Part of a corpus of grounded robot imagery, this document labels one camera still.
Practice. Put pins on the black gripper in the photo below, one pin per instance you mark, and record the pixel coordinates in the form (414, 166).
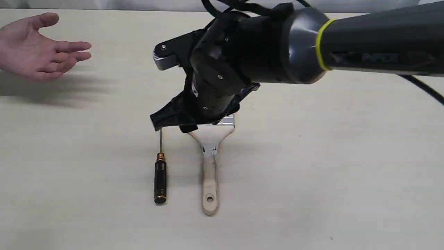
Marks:
(184, 111)

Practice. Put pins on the wide wooden paint brush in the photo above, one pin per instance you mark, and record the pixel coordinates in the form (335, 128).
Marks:
(209, 137)

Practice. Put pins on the black gold-trimmed screwdriver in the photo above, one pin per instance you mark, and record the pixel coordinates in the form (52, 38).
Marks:
(160, 177)

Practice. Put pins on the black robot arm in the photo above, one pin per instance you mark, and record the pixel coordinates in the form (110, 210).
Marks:
(249, 44)

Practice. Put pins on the open human hand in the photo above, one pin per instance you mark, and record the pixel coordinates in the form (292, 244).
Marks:
(25, 52)

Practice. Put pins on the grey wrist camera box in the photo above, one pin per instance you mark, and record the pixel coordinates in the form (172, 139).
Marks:
(177, 51)

